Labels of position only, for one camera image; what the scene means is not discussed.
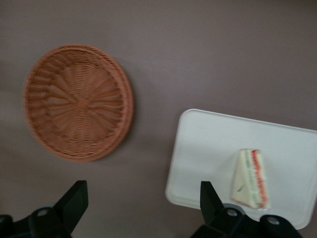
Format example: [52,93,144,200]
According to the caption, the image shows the triangular sandwich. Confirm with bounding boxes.
[230,148,272,209]

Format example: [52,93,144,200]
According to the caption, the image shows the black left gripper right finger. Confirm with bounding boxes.
[190,181,303,238]

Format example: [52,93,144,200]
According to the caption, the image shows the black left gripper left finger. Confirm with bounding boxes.
[23,180,89,238]

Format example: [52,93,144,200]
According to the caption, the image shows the brown round wicker basket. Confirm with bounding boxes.
[22,44,136,163]

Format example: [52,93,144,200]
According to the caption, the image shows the cream plastic tray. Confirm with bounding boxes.
[164,108,317,230]

